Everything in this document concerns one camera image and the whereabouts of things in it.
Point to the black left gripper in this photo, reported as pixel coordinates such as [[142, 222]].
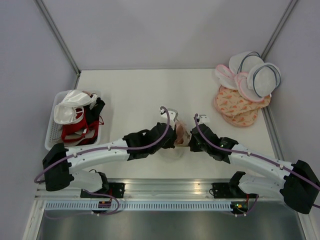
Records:
[[171, 144]]

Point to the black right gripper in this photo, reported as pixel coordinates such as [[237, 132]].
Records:
[[193, 147]]

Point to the round beige mesh laundry bag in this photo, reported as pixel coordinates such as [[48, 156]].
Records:
[[172, 154]]

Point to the pink satin bra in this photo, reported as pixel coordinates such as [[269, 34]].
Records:
[[183, 135]]

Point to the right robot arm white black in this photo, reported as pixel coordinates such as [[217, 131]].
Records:
[[295, 184]]

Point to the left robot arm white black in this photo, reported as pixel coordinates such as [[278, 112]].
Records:
[[66, 166]]

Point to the orange floral bag lower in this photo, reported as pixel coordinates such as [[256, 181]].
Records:
[[245, 119]]

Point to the black bra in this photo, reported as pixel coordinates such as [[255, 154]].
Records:
[[93, 114]]

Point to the white pink-trim mesh bag left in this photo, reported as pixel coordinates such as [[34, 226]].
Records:
[[226, 77]]

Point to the white pink-trim mesh bag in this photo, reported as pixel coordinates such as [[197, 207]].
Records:
[[226, 77], [243, 89]]

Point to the white pink-trim mesh bag right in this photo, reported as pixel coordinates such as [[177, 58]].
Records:
[[243, 89]]

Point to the red bra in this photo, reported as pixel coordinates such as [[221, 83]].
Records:
[[82, 126]]

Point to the white blue-trim mesh bag rear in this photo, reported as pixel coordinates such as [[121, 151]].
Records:
[[244, 62]]

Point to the white blue-trim mesh bag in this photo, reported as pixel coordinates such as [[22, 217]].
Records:
[[264, 78], [244, 62]]

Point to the white blue-trim mesh bag front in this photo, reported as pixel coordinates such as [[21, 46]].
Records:
[[264, 78]]

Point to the white plastic basket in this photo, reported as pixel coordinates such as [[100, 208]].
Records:
[[54, 129]]

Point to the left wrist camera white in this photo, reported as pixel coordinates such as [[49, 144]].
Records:
[[168, 115]]

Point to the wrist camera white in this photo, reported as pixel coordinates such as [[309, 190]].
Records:
[[168, 115], [202, 119]]

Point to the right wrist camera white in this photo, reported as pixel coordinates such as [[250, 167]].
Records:
[[202, 119]]

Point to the aluminium table edge rail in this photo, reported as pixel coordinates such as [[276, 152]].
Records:
[[145, 189]]

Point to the right side aluminium rail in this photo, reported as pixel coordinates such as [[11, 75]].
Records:
[[273, 133]]

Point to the right aluminium frame post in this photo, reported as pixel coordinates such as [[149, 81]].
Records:
[[279, 27]]

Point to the aluminium frame post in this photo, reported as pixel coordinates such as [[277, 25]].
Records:
[[57, 35], [279, 27]]

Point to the white slotted cable duct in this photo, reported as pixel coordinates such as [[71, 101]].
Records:
[[225, 206]]

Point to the left aluminium frame post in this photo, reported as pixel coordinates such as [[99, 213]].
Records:
[[57, 35]]

